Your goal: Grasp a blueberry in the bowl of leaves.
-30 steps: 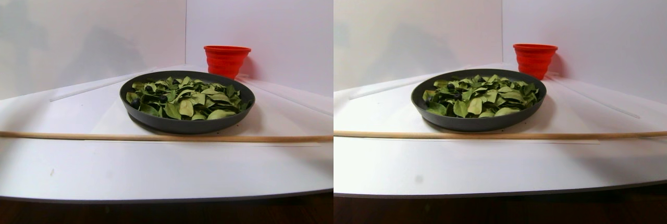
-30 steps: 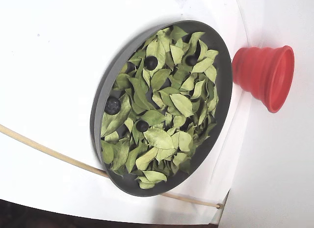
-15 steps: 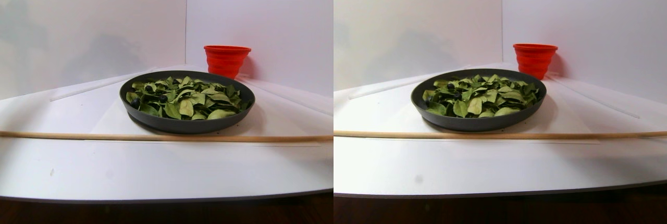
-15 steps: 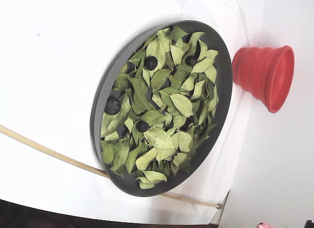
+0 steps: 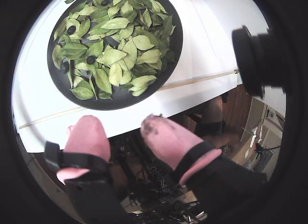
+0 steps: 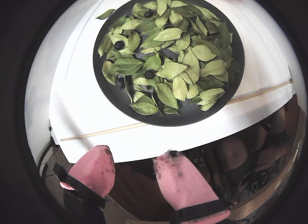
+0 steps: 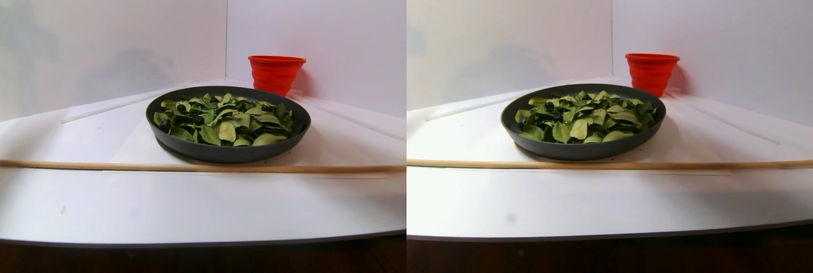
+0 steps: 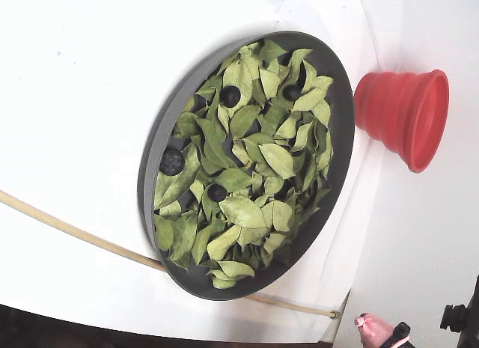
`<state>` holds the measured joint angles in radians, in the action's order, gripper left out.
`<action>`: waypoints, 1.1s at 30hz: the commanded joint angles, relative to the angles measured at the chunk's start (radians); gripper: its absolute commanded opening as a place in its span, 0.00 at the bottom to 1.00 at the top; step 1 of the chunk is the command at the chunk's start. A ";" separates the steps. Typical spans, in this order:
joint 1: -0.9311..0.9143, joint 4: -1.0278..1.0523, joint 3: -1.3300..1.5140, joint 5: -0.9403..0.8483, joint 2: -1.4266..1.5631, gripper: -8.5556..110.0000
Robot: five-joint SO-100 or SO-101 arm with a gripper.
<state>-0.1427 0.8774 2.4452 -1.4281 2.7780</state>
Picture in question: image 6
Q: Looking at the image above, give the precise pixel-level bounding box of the black round bowl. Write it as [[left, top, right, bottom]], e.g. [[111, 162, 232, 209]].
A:
[[92, 0, 245, 127]]

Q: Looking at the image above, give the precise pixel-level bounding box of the pink padded gripper finger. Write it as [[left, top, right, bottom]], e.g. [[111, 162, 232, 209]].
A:
[[52, 145, 116, 224], [153, 150, 231, 224]]

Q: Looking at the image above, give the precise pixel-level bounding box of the white board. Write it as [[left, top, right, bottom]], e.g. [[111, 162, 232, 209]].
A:
[[49, 0, 297, 163]]

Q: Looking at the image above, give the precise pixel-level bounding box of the thin wooden stick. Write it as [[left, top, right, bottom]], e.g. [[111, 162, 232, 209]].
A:
[[60, 79, 294, 142]]

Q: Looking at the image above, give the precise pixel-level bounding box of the heap of green leaves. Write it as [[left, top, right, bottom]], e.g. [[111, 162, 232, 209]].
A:
[[97, 0, 241, 116]]

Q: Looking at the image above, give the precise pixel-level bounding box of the loose green leaf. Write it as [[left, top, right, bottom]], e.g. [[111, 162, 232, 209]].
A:
[[95, 9, 116, 20]]

